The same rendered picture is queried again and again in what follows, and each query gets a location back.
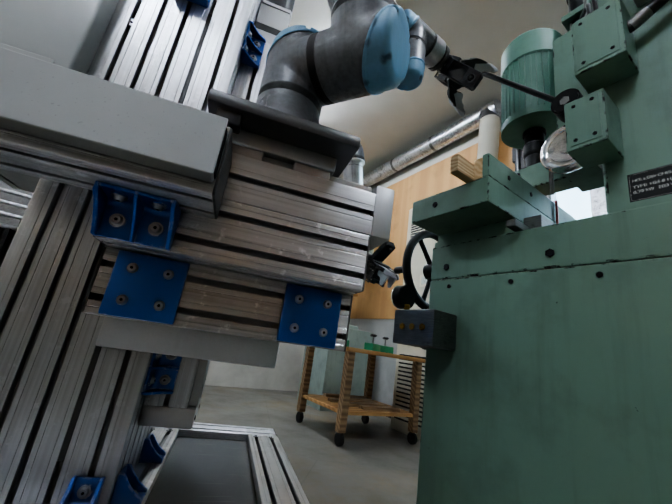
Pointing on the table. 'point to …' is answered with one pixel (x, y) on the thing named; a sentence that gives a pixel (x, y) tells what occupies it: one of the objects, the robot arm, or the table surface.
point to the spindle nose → (533, 138)
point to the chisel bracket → (538, 177)
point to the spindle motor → (543, 75)
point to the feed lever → (542, 94)
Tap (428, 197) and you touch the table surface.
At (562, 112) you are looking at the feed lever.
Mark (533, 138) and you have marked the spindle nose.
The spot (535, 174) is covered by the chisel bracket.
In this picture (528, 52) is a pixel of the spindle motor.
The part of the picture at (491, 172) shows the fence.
